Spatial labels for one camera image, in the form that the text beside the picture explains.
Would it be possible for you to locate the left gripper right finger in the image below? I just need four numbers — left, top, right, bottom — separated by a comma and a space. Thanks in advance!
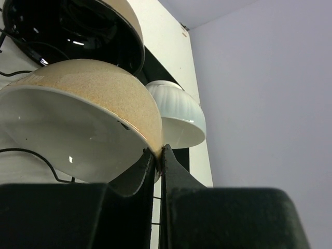
159, 145, 310, 248

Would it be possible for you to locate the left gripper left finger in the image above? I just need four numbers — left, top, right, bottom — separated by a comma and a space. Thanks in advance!
1, 149, 156, 248

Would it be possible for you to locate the white bowl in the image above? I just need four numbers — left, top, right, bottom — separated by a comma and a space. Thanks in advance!
146, 80, 206, 149

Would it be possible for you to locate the plain tan bowl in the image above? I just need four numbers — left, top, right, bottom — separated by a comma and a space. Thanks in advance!
1, 59, 164, 183

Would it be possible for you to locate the black glazed tan bowl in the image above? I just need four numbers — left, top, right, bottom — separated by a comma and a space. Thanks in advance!
2, 0, 145, 75

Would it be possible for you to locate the black wire dish rack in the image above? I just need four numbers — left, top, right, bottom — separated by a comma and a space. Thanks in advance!
0, 25, 191, 249

